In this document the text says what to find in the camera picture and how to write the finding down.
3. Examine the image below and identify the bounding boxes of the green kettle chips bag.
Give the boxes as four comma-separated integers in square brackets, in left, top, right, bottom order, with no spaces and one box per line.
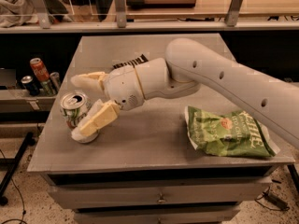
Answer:
[184,106,280,157]

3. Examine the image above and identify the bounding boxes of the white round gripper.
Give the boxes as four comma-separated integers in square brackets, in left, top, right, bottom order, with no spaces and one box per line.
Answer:
[71,66,144,140]

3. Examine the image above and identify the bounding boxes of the dark snack bar wrapper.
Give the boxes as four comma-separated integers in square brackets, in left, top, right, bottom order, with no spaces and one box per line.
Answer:
[112,54,148,69]

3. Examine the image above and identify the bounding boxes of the dark blue soda can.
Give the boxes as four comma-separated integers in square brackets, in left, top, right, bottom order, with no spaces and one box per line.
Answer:
[21,76,40,96]

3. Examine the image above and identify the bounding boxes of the white green 7up can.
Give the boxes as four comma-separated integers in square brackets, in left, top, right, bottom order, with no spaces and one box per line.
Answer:
[60,91,98,144]

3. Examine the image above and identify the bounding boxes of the grey side shelf tray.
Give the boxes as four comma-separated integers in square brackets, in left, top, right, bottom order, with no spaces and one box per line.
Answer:
[0,90,55,113]

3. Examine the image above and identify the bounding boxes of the grey drawer cabinet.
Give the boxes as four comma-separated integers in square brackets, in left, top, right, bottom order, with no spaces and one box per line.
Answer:
[28,34,293,224]

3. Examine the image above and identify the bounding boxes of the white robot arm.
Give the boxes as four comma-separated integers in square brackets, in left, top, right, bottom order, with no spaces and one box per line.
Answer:
[71,38,299,147]

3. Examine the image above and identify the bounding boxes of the black stand leg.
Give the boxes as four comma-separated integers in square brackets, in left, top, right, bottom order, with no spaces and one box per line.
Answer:
[0,132,36,206]

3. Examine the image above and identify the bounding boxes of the grey metal railing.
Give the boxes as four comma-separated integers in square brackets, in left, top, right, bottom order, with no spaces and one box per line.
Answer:
[1,0,299,33]

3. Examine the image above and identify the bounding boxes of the black power adapter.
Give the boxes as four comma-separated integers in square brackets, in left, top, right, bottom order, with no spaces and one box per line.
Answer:
[264,192,289,211]

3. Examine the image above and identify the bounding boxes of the green soda can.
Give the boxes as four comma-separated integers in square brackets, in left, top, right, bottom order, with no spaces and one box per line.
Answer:
[40,79,56,96]

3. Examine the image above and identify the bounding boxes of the upper drawer metal handle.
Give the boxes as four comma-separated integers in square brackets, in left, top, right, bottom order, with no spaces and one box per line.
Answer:
[157,192,166,203]

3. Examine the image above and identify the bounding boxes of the grey crumpled cloth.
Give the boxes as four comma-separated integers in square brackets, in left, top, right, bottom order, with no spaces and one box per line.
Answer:
[0,0,57,29]

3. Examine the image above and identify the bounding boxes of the silver soda can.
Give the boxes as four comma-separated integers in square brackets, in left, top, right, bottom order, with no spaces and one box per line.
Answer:
[50,72,61,91]

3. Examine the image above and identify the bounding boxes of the red soda can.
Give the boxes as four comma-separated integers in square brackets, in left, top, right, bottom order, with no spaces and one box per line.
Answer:
[30,58,50,81]

